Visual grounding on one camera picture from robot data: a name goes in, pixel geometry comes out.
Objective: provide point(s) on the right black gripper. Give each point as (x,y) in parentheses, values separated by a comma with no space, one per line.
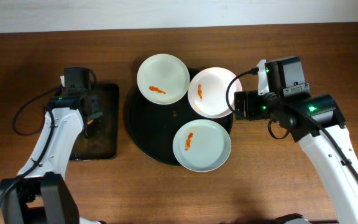
(242,104)

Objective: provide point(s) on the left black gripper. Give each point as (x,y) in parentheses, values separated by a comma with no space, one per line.
(92,109)

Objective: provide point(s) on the light grey plate bottom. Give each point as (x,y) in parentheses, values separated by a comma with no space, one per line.
(201,145)

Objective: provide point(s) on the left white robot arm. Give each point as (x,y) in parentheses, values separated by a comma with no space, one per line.
(39,194)

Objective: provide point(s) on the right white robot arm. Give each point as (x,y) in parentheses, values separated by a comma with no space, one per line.
(315,122)

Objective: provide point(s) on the rectangular black tray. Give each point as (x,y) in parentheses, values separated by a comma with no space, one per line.
(103,143)

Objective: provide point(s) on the round black serving tray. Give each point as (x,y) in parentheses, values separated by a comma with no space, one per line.
(153,127)

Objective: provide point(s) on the pinkish white plate top right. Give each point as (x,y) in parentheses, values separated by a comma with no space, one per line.
(207,92)

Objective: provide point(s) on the white plate top left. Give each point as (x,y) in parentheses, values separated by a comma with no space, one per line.
(163,79)

